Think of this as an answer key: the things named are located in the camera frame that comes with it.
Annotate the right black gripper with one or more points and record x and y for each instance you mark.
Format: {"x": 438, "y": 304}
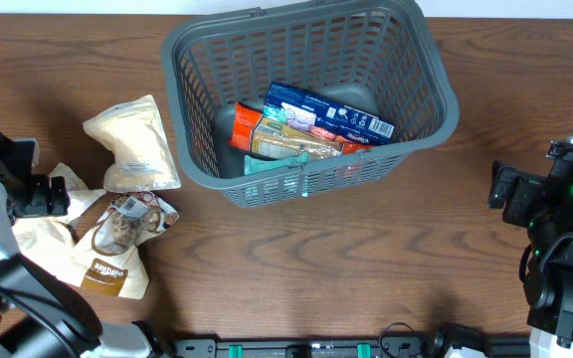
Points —
{"x": 526, "y": 188}

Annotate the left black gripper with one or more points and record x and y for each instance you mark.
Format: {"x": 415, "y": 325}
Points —
{"x": 39, "y": 199}

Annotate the beige paper pouch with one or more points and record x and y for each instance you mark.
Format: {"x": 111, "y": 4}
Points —
{"x": 48, "y": 241}

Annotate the beige pouch with label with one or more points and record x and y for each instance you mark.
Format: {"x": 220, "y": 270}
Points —
{"x": 134, "y": 133}

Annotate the teal snack packet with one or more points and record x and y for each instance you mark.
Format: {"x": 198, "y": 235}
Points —
{"x": 253, "y": 165}

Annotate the orange cracker sleeve pack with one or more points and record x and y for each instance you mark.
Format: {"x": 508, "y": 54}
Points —
{"x": 260, "y": 135}

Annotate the tissue multipack blue side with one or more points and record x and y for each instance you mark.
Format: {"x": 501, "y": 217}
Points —
{"x": 305, "y": 111}

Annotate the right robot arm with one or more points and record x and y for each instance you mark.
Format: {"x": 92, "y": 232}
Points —
{"x": 546, "y": 266}

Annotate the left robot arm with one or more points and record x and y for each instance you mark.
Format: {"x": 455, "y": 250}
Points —
{"x": 39, "y": 315}

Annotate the brown cookie snack pouch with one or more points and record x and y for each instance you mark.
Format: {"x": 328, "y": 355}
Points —
{"x": 106, "y": 260}

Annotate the grey plastic lattice basket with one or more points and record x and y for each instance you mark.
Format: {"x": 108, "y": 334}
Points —
{"x": 377, "y": 56}

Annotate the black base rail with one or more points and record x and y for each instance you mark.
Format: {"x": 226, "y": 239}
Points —
{"x": 396, "y": 340}

